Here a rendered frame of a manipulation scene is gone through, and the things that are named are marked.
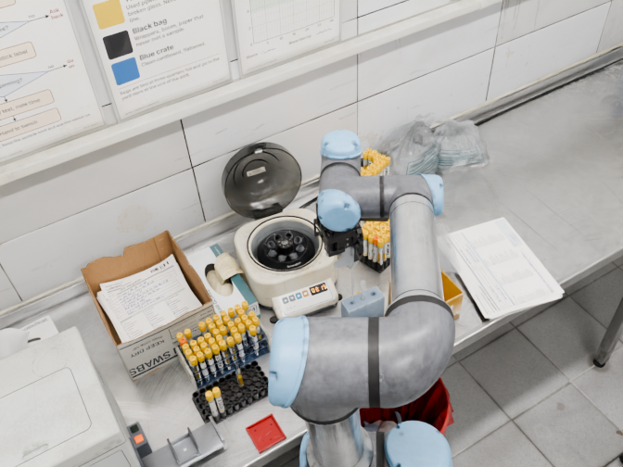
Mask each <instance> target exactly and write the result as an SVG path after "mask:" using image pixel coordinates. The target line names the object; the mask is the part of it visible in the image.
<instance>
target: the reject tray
mask: <svg viewBox="0 0 623 467"><path fill-rule="evenodd" d="M246 431H247V432H248V435H249V437H250V438H251V440H252V442H253V443H254V445H255V447H256V449H257V450H258V452H259V453H260V454H261V453H262V452H263V451H265V450H267V449H268V448H271V447H273V446H274V445H276V444H278V443H280V442H281V441H283V440H285V439H286V435H285V433H284V432H283V430H282V429H281V427H280V425H279V424H278V422H277V420H276V419H275V418H274V416H273V414H272V413H271V414H269V415H267V416H266V417H264V418H262V419H260V420H258V421H257V422H255V423H253V424H252V425H250V426H248V427H246Z"/></svg>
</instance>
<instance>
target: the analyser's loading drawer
mask: <svg viewBox="0 0 623 467"><path fill-rule="evenodd" d="M187 431H188V433H186V434H185V435H182V436H180V437H178V438H176V439H175V440H173V441H172V442H170V440H169V438H167V442H168V445H166V446H164V447H162V448H160V449H158V450H156V451H154V452H152V453H151V454H149V455H147V456H145V457H144V458H142V459H141V461H142V463H143V465H144V467H187V466H189V465H191V464H193V463H194V462H196V461H199V460H200V459H202V458H204V457H206V456H208V455H209V454H211V453H212V452H214V451H215V450H217V449H219V448H222V447H224V449H226V448H227V446H226V444H225V441H224V438H223V435H222V434H221V432H220V430H219V428H218V426H217V424H216V422H214V420H213V418H212V416H210V422H208V423H205V424H204V425H202V426H200V427H198V428H197V429H195V430H194V431H192V432H191V431H190V429H189V427H187ZM184 448H186V449H187V451H186V452H184Z"/></svg>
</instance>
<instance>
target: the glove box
mask: <svg viewBox="0 0 623 467"><path fill-rule="evenodd" d="M187 259H188V261H189V263H190V265H192V266H193V268H194V269H195V270H196V272H197V274H198V275H199V277H200V278H201V280H202V282H203V284H204V285H205V287H206V289H207V290H208V292H209V294H210V297H211V299H212V302H213V306H214V309H215V313H216V314H218V315H219V317H220V319H221V311H222V310H225V311H226V313H227V316H228V309H229V308H233V309H234V310H235V305H236V304H239V305H240V307H241V309H242V306H241V305H242V304H241V303H242V301H247V303H248V310H251V309H252V310H253V311H254V313H255V315H256V316H257V317H258V318H259V319H260V318H261V314H260V309H259V304H258V301H257V299H256V298H255V297H254V295H253V294H252V292H251V291H250V290H249V288H248V286H247V283H246V279H245V275H244V273H243V271H242V270H241V269H240V268H239V266H238V264H237V263H236V260H235V259H234V258H233V257H231V256H230V255H229V253H228V252H227V253H224V252H223V250H222V249H221V248H220V246H219V245H218V243H217V244H215V245H212V246H209V247H207V248H204V249H202V250H200V251H198V252H196V253H194V254H192V255H190V256H187ZM239 274H240V275H239ZM242 277H243V279H244V281H243V279H242ZM221 320H222V319H221Z"/></svg>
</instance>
